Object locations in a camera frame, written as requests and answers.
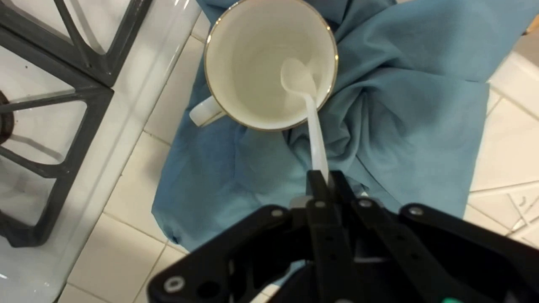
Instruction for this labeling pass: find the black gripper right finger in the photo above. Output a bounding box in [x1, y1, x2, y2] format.
[329, 170, 539, 303]

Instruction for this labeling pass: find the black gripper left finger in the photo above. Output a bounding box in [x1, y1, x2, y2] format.
[147, 170, 361, 303]

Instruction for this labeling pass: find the white plastic spoon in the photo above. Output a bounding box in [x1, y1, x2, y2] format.
[279, 55, 332, 187]

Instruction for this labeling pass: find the white ceramic cup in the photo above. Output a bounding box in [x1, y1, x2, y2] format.
[188, 0, 343, 134]

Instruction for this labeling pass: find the blue cloth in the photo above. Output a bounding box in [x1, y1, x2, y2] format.
[151, 0, 539, 254]

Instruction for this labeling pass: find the white gas stove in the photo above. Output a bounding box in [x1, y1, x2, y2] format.
[0, 0, 206, 303]

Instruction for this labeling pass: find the black cast iron stove grate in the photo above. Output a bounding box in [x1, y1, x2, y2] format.
[0, 0, 156, 249]

